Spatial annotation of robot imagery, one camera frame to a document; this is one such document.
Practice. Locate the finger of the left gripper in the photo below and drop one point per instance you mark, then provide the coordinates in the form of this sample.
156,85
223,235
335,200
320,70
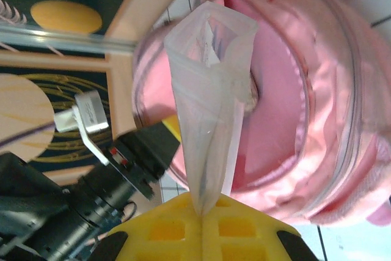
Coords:
146,148

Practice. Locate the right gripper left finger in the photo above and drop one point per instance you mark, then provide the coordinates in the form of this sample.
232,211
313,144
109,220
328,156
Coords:
171,242

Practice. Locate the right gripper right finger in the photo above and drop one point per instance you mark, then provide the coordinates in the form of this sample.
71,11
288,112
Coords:
244,242

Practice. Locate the clear plastic stationery package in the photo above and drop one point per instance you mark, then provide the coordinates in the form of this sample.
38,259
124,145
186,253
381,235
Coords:
207,105

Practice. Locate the pink backpack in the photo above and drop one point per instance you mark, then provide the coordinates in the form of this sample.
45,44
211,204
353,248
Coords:
320,120

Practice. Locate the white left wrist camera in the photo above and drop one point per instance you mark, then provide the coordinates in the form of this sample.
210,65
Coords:
90,111

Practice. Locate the aluminium frame post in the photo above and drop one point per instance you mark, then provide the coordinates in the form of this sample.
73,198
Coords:
61,36

